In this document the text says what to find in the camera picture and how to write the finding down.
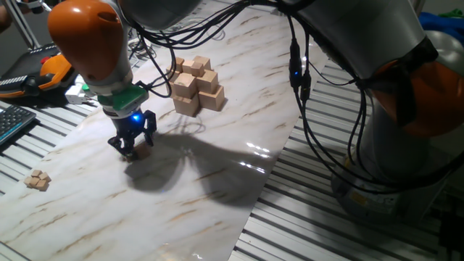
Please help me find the black computer keyboard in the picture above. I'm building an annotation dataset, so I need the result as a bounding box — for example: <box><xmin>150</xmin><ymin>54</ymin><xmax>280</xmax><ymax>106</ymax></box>
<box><xmin>0</xmin><ymin>104</ymin><xmax>38</xmax><ymax>146</ymax></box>

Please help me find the white marble pattern mat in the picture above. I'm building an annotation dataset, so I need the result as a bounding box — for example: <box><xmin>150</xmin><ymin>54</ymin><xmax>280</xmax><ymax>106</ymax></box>
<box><xmin>0</xmin><ymin>0</ymin><xmax>333</xmax><ymax>261</ymax></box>

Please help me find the orange black teach pendant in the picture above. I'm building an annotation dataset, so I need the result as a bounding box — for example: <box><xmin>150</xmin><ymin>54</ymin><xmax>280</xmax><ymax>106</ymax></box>
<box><xmin>0</xmin><ymin>42</ymin><xmax>77</xmax><ymax>99</ymax></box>

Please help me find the blue bag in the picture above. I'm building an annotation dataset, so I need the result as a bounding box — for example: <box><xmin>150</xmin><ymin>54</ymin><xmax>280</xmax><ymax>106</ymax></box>
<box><xmin>418</xmin><ymin>12</ymin><xmax>464</xmax><ymax>41</ymax></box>

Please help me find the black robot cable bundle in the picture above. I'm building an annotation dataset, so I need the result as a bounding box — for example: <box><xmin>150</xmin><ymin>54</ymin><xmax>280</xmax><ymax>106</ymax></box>
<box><xmin>125</xmin><ymin>0</ymin><xmax>464</xmax><ymax>193</ymax></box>

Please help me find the white power adapter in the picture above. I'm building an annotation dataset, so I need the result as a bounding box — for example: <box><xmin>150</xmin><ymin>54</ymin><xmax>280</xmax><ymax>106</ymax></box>
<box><xmin>65</xmin><ymin>83</ymin><xmax>90</xmax><ymax>105</ymax></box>

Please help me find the thick grey stand leg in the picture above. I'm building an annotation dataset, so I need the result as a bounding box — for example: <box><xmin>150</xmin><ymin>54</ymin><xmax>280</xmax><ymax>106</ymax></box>
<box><xmin>4</xmin><ymin>0</ymin><xmax>41</xmax><ymax>50</ymax></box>

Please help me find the thin grey stand leg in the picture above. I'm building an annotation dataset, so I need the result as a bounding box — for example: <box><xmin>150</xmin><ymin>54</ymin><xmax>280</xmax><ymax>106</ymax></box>
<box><xmin>16</xmin><ymin>0</ymin><xmax>52</xmax><ymax>15</ymax></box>

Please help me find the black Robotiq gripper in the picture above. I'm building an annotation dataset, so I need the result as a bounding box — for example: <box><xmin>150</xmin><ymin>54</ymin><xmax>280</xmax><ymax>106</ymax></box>
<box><xmin>107</xmin><ymin>109</ymin><xmax>158</xmax><ymax>162</ymax></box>

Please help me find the person's left forearm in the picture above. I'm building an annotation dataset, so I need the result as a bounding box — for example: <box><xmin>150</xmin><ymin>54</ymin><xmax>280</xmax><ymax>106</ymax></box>
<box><xmin>0</xmin><ymin>4</ymin><xmax>12</xmax><ymax>34</ymax></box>

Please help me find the green fabric item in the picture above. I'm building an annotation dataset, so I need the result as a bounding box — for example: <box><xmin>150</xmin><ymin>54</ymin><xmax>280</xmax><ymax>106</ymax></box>
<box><xmin>438</xmin><ymin>7</ymin><xmax>464</xmax><ymax>18</ymax></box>

